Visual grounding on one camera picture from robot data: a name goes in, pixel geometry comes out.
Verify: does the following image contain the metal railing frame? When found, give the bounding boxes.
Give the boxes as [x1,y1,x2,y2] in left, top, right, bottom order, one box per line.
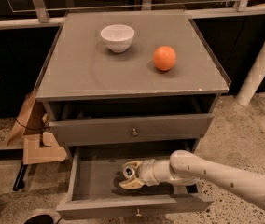
[0,0,265,32]

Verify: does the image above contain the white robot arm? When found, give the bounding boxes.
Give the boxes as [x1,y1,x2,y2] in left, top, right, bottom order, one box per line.
[119,150,265,211]

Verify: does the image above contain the black shoe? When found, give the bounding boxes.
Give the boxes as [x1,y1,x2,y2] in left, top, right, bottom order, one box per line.
[24,214,54,224]

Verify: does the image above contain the redbull can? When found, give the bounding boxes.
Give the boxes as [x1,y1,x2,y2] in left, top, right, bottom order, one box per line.
[123,166,136,179]

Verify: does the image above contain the white ceramic bowl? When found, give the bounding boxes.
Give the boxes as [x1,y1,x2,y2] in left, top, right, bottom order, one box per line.
[100,24,135,53]

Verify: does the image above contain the grey open middle drawer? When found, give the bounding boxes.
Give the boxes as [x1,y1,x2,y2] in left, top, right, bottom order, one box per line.
[57,140,214,220]

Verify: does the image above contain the brown cardboard pieces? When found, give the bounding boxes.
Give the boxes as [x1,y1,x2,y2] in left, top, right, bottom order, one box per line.
[7,91,67,164]

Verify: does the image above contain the orange fruit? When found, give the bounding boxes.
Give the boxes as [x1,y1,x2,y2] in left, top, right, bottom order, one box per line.
[153,46,176,72]

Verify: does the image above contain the black cable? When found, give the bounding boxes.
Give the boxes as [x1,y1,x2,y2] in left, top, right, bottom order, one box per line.
[13,117,50,132]

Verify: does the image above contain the grey top drawer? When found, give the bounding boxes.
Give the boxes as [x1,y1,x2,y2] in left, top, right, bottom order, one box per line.
[49,113,214,147]

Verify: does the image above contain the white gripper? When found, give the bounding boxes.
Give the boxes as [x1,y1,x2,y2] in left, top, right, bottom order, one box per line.
[119,159,159,189]

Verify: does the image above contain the grey drawer cabinet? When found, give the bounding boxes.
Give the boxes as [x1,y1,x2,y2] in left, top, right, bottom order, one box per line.
[34,10,231,161]

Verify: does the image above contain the white diagonal post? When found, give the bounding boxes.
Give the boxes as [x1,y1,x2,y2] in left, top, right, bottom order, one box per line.
[236,42,265,106]

